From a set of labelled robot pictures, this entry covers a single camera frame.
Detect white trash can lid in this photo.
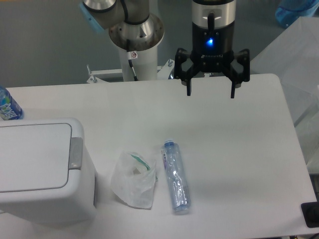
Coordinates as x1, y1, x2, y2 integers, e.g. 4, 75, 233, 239
0, 123, 72, 192

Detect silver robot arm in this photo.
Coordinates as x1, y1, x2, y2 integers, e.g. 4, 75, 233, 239
79, 0, 250, 93

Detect blue water jug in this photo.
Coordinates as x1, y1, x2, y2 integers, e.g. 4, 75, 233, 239
275, 0, 319, 28

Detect black device at edge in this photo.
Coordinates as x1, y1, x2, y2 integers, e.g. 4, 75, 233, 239
301, 202, 319, 228

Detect white metal base bracket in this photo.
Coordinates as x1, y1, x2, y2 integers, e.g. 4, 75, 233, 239
86, 59, 174, 84

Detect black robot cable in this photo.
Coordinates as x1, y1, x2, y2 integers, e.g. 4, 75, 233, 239
120, 0, 139, 82

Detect empty clear plastic bottle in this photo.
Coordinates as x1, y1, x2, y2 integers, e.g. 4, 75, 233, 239
161, 139, 191, 215

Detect white trash can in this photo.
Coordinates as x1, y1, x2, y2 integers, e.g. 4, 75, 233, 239
0, 118, 97, 224

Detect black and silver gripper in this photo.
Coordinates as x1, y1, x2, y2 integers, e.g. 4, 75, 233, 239
174, 0, 250, 99

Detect grey lid push button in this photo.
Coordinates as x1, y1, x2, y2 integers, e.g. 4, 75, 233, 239
68, 137, 83, 170

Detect crumpled white plastic bag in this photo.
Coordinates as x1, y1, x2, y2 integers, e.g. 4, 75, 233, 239
110, 151, 157, 210

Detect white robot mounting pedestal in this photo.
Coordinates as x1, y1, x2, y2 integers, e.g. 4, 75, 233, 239
118, 46, 158, 82

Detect blue labelled water bottle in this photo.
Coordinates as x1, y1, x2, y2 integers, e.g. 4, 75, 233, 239
0, 86, 24, 120

